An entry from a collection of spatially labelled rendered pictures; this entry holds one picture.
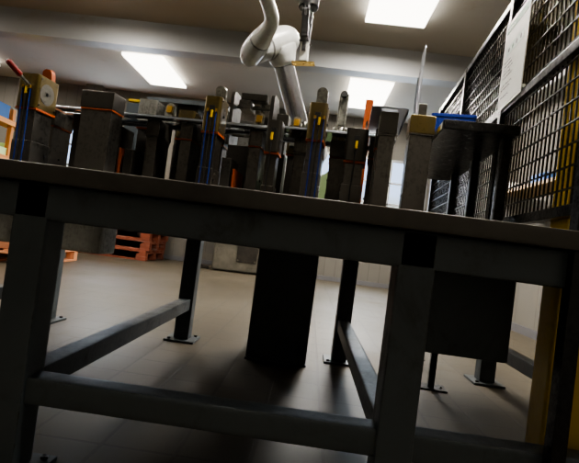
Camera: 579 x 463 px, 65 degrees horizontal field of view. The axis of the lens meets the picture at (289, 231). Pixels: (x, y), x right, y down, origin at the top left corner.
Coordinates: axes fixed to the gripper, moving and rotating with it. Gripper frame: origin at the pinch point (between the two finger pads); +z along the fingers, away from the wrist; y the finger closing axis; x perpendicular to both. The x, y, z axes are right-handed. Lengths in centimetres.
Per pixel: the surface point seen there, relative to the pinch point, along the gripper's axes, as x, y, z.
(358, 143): 22.9, 21.2, 36.8
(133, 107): -81, -31, 15
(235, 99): -29.1, -17.7, 12.9
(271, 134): -5.2, 19.3, 35.2
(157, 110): -61, -14, 20
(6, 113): -526, -470, -88
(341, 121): 15.0, -16.9, 19.8
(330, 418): 23, 61, 107
